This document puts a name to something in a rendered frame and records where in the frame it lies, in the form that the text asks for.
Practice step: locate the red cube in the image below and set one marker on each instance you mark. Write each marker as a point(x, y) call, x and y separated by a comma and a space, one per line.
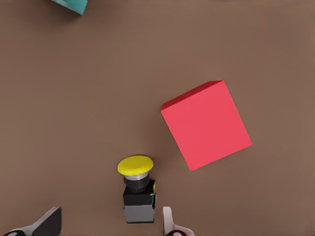
point(206, 127)

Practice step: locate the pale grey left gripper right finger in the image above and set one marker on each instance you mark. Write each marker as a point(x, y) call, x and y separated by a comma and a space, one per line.
point(168, 221)

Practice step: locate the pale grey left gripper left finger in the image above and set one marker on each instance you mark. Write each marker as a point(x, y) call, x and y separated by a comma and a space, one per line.
point(46, 222)

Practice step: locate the yellow push button switch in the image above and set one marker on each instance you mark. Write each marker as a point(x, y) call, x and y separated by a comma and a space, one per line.
point(137, 189)

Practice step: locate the teal cube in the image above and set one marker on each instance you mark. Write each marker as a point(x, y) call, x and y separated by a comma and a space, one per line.
point(73, 5)

